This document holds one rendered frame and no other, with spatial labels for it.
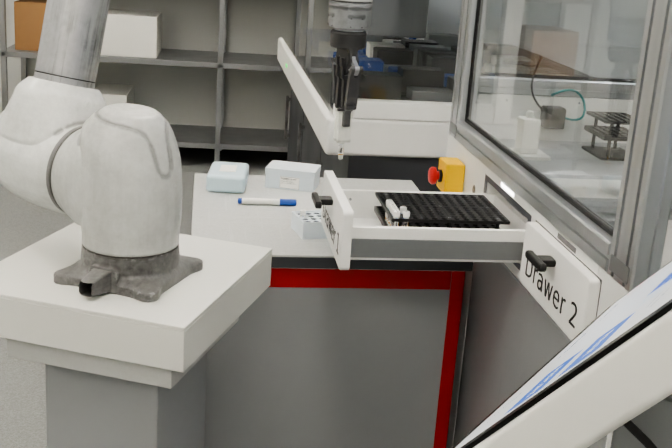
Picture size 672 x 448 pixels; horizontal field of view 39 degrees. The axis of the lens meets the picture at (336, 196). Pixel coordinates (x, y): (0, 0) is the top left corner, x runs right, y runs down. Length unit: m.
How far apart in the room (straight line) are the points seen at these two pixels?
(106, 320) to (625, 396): 0.91
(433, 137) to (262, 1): 3.43
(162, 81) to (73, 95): 4.43
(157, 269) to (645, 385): 0.97
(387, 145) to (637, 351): 1.97
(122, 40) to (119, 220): 4.10
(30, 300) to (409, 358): 0.88
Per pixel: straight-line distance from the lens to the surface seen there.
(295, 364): 2.02
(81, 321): 1.47
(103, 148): 1.46
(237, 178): 2.31
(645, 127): 1.33
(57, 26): 1.63
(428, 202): 1.84
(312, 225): 2.00
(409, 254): 1.70
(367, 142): 2.59
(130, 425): 1.57
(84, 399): 1.59
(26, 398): 3.01
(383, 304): 1.99
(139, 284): 1.49
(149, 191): 1.46
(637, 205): 1.35
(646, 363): 0.69
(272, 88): 6.01
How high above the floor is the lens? 1.40
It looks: 16 degrees down
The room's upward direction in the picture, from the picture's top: 4 degrees clockwise
